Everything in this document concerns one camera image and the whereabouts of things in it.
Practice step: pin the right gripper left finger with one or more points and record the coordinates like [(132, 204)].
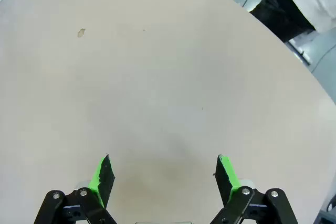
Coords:
[(102, 182)]

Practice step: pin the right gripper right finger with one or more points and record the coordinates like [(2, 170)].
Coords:
[(228, 182)]

